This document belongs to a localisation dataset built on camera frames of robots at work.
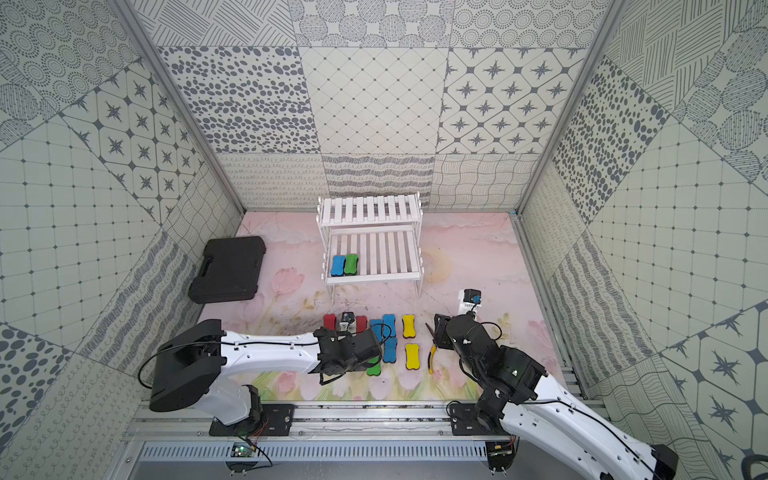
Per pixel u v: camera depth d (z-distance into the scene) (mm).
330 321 912
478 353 528
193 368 424
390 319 913
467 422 739
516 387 484
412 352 842
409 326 898
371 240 954
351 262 888
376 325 894
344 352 616
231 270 1003
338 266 880
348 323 762
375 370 814
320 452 701
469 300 636
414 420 764
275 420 736
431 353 843
